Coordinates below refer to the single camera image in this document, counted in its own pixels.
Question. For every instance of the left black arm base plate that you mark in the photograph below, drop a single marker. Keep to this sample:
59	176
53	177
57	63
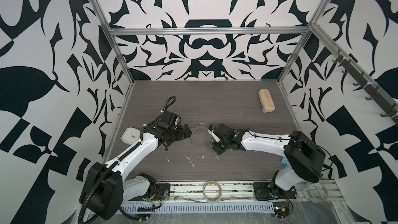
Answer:
156	191

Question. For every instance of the light blue small toy block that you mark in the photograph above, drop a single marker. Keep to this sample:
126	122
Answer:
284	162

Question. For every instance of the clear tape roll right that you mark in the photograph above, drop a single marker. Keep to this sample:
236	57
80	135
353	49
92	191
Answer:
315	192

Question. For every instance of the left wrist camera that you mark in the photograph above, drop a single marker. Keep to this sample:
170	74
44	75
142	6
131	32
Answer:
170	120

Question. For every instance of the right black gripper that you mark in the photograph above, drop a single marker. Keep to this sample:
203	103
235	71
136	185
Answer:
215	147

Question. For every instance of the white slotted cable duct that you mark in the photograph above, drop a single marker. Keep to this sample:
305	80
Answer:
200	208

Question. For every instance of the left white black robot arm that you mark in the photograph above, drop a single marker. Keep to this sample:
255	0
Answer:
107	187

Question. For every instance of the small electronics board right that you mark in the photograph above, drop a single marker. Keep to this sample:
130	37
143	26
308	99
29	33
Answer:
283	209

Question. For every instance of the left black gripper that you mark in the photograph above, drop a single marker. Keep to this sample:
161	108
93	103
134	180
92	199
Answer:
181	134

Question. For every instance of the beige sponge block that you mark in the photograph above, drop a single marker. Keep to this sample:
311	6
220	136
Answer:
266	101

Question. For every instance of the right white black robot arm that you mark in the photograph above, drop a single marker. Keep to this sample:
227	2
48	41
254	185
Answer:
305	158

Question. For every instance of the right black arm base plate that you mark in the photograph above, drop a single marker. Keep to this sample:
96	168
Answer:
264	192

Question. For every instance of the white round timer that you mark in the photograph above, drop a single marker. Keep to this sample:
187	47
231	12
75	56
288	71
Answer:
131	136

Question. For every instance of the black wall hook rail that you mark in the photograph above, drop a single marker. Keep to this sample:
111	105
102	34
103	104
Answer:
363	81

